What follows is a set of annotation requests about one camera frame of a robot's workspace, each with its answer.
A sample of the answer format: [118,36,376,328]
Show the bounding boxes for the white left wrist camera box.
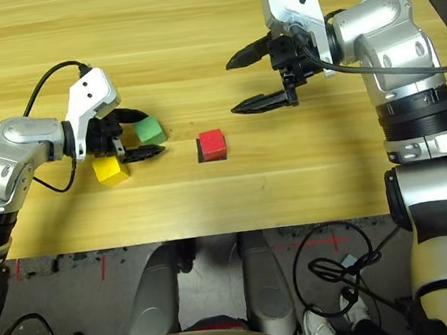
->
[60,65,125,164]

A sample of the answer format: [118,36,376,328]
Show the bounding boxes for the silver left robot leg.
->
[119,240,203,335]

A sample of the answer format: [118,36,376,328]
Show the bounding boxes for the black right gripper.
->
[223,27,330,116]

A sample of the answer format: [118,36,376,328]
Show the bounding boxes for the red wooden block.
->
[197,128,229,158]

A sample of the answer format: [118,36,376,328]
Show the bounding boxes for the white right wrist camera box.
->
[262,0,337,84]

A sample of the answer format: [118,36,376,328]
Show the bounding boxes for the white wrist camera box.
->
[262,0,337,84]
[60,65,125,164]

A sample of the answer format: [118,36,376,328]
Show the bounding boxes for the silver robot leg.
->
[119,240,203,335]
[235,227,300,335]

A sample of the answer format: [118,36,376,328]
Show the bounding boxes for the green wooden block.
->
[132,114,167,147]

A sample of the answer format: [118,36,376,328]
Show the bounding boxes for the black looped floor cable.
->
[287,214,417,323]

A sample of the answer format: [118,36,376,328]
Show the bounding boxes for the grey-blue tape piece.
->
[340,252,363,272]

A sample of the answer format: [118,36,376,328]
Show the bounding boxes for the black right camera cable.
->
[291,9,447,88]

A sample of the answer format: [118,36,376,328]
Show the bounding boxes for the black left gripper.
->
[82,105,168,168]

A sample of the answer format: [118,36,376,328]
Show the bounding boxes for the silver right robot leg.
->
[235,227,300,335]

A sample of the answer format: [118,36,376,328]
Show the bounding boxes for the yellow wooden block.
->
[91,154,132,189]

